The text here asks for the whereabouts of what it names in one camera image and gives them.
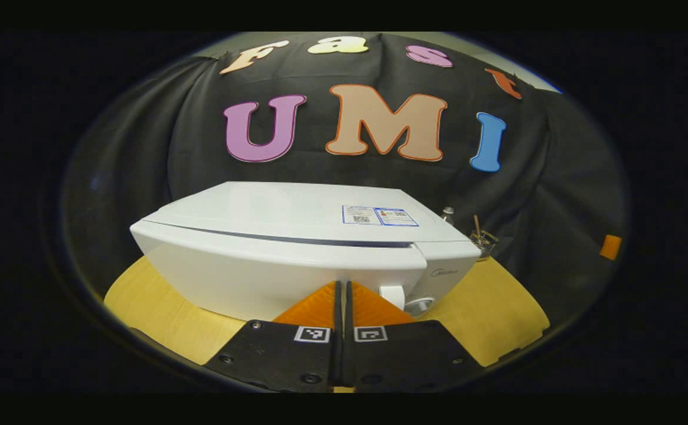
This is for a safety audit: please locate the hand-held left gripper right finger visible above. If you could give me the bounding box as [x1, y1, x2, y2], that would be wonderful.
[344, 281, 486, 391]

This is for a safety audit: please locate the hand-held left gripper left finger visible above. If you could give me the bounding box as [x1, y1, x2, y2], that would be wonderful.
[204, 281, 344, 393]

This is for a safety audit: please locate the clear glass cup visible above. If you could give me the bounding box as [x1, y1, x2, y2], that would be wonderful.
[469, 229, 498, 259]

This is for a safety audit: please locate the white microwave oven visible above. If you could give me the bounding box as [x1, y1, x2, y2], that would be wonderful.
[130, 181, 482, 322]

